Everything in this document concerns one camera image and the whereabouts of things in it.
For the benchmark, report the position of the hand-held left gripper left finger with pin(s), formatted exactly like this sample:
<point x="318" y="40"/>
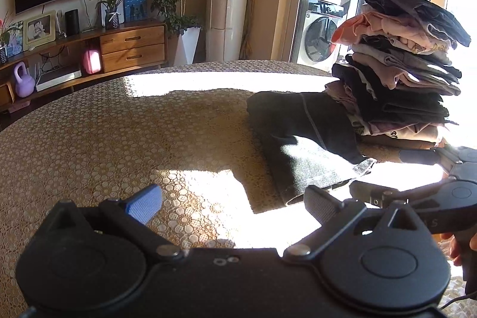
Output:
<point x="145" y="204"/>

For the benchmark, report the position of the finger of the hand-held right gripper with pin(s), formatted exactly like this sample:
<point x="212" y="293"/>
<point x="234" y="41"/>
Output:
<point x="372" y="195"/>
<point x="417" y="157"/>

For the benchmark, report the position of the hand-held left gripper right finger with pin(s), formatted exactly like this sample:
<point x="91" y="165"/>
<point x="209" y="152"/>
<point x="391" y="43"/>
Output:
<point x="318" y="204"/>

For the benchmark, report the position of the dark grey shirt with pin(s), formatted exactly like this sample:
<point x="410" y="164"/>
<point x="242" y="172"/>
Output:
<point x="298" y="124"/>

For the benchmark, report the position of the stack of folded clothes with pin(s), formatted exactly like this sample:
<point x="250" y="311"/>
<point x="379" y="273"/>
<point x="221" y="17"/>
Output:
<point x="402" y="79"/>

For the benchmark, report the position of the person's right hand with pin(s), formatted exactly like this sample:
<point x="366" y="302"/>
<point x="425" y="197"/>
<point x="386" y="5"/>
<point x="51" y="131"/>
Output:
<point x="451" y="247"/>

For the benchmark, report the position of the round table with lace cloth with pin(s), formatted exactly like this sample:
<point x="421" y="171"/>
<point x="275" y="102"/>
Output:
<point x="111" y="139"/>

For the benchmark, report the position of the pink bag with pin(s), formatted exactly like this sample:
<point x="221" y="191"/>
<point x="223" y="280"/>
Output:
<point x="92" y="63"/>

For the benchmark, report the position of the white flat box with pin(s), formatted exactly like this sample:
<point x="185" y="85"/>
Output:
<point x="57" y="79"/>

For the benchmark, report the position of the wooden TV cabinet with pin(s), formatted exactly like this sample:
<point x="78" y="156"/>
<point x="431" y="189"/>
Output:
<point x="130" y="49"/>

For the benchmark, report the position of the washing machine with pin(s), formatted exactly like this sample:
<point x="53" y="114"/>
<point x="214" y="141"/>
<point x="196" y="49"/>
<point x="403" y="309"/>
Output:
<point x="318" y="35"/>

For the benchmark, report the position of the pink power strip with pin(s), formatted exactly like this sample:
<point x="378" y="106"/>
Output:
<point x="19" y="107"/>

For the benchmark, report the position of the purple kettlebell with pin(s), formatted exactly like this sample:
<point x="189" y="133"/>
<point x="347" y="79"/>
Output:
<point x="24" y="85"/>

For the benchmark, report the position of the black speaker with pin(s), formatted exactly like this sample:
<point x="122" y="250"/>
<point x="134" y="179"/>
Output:
<point x="72" y="22"/>

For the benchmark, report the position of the blue picture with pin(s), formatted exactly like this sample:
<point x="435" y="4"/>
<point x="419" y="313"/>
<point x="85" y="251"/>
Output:
<point x="135" y="5"/>

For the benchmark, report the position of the potted pink flower plant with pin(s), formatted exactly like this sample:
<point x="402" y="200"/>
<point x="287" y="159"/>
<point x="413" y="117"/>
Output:
<point x="3" y="55"/>

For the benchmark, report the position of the cartoon figure picture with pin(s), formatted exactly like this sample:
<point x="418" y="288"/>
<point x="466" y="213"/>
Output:
<point x="15" y="38"/>

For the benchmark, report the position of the yellow photo frame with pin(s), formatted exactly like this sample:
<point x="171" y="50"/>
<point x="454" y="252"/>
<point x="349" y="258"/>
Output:
<point x="39" y="31"/>

